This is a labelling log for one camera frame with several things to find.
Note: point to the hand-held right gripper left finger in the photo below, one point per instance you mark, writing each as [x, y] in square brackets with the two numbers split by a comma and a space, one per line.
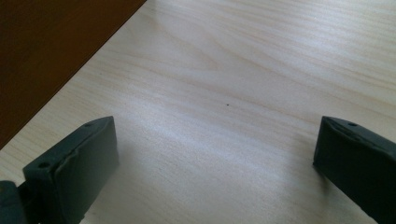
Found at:
[74, 174]

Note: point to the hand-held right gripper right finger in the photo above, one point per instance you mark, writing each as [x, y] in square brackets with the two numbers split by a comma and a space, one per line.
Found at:
[358, 158]

